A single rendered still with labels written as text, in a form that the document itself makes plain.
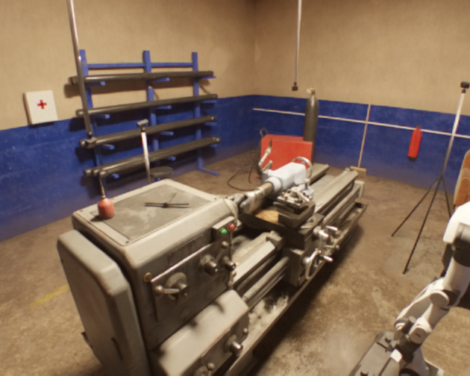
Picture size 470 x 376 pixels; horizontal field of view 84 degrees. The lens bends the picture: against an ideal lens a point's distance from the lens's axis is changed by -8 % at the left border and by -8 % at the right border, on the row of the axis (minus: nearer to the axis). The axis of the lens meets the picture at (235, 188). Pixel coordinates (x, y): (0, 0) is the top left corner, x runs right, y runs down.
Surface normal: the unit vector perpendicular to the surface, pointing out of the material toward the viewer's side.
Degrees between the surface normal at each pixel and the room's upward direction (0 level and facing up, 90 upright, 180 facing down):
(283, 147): 90
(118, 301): 90
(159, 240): 45
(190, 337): 32
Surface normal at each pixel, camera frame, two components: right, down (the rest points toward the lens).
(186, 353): 0.41, -0.65
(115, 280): 0.56, -0.46
